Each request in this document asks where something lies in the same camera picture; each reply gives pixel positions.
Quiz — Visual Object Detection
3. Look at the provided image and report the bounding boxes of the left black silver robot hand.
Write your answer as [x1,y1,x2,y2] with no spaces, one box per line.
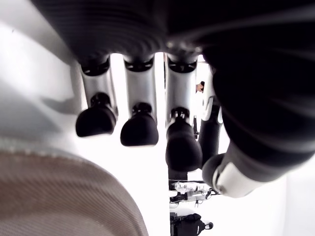
[29,0,315,199]

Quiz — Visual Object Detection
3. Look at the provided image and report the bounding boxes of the dark brown round plate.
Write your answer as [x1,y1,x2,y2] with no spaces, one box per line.
[0,136,149,236]

